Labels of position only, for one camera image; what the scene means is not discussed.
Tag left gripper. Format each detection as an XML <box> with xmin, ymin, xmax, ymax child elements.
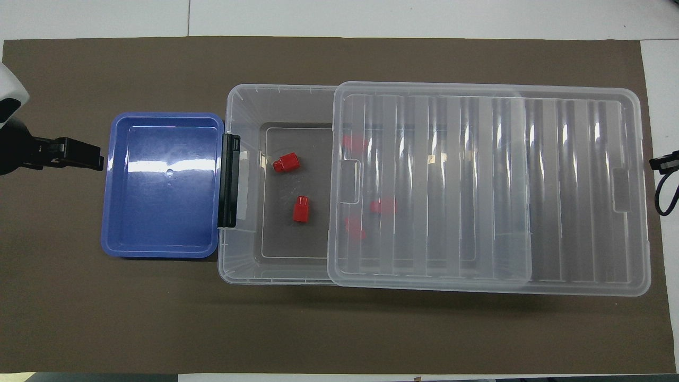
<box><xmin>0</xmin><ymin>117</ymin><xmax>42</xmax><ymax>176</ymax></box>

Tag clear plastic storage box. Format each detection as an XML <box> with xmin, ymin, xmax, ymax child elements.
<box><xmin>217</xmin><ymin>83</ymin><xmax>534</xmax><ymax>286</ymax></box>

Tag black cable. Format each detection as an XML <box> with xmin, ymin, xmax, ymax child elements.
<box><xmin>654</xmin><ymin>168</ymin><xmax>679</xmax><ymax>217</ymax></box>

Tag red block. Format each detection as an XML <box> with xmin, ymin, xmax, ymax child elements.
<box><xmin>292</xmin><ymin>195</ymin><xmax>312</xmax><ymax>224</ymax></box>
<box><xmin>369</xmin><ymin>197</ymin><xmax>398</xmax><ymax>216</ymax></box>
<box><xmin>344</xmin><ymin>215</ymin><xmax>367</xmax><ymax>241</ymax></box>
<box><xmin>342</xmin><ymin>133</ymin><xmax>370</xmax><ymax>155</ymax></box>
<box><xmin>272</xmin><ymin>152</ymin><xmax>301</xmax><ymax>175</ymax></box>

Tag blue plastic tray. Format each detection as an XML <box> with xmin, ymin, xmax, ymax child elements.
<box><xmin>100</xmin><ymin>112</ymin><xmax>225</xmax><ymax>259</ymax></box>

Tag clear plastic box lid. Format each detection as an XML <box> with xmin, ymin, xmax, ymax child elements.
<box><xmin>326</xmin><ymin>81</ymin><xmax>652</xmax><ymax>297</ymax></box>

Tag black box latch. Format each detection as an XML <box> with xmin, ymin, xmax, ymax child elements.
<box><xmin>217</xmin><ymin>133</ymin><xmax>241</xmax><ymax>229</ymax></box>

